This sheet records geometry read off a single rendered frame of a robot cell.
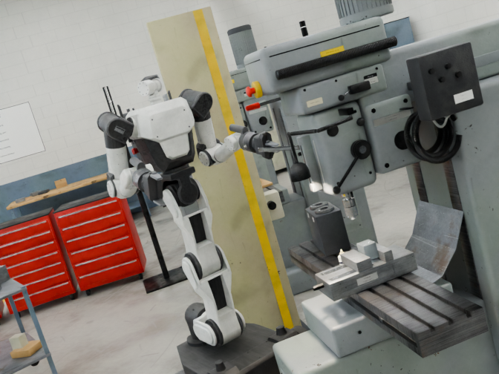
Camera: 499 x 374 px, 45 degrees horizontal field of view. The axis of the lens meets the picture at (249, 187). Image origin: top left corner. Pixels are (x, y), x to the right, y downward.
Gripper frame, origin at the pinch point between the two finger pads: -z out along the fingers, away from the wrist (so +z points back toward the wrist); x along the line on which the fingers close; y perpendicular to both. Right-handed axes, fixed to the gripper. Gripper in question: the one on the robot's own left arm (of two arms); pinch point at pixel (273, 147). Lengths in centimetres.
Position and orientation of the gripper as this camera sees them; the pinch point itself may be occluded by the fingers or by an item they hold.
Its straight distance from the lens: 257.7
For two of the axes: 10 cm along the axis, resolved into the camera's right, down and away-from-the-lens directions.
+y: 7.2, -4.3, 5.4
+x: -2.0, -8.8, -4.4
